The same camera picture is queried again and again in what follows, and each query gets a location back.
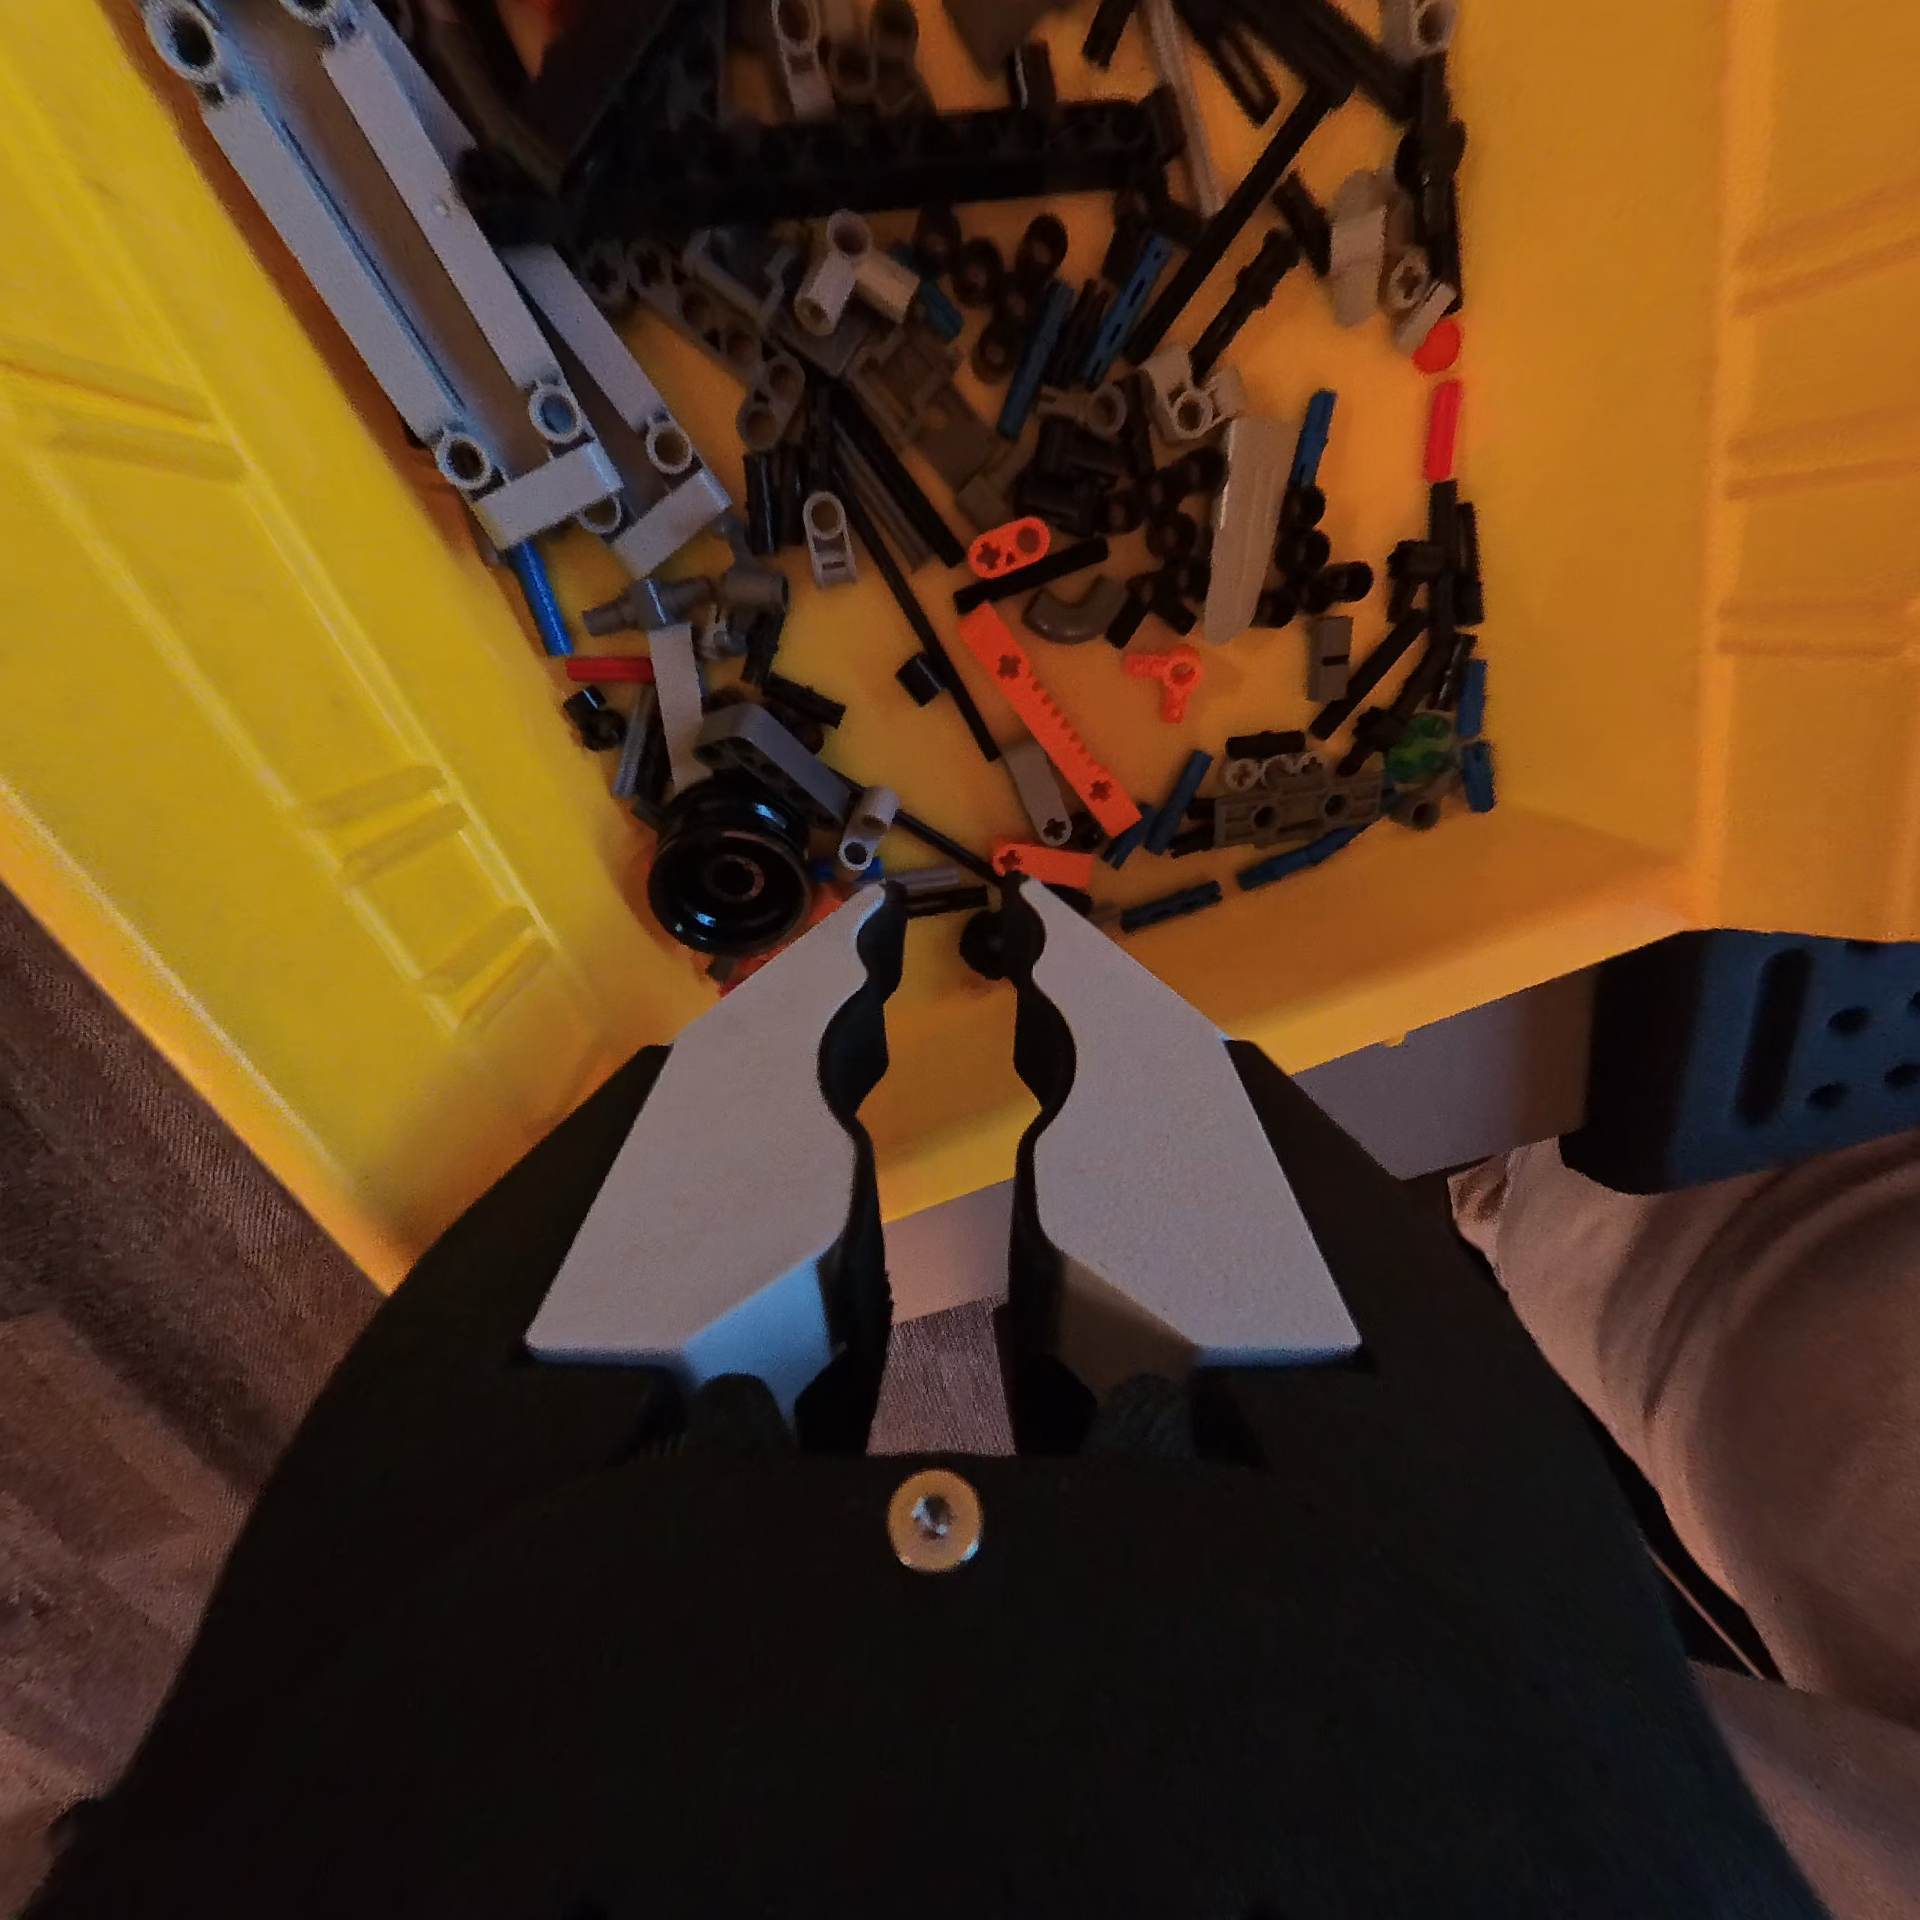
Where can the person's leg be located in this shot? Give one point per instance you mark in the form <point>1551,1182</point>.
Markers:
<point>1769,1425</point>

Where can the black toy wheel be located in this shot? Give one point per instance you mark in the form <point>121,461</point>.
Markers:
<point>721,876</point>

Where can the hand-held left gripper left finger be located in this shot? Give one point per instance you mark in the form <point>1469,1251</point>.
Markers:
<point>705,1200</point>

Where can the pile of building block parts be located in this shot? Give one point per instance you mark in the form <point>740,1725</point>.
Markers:
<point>1079,452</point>

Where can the black perforated panel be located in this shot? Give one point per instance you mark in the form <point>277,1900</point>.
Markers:
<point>1740,1051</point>

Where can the yellow plastic bin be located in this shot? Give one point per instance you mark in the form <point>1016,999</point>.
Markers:
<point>226,599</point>

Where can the long black beam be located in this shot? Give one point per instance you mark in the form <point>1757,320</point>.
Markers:
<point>900,151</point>

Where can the long grey panel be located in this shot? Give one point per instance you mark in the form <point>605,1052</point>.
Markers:
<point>435,297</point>
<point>628,404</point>

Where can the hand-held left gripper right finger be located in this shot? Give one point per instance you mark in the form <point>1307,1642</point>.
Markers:
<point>1186,1200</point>

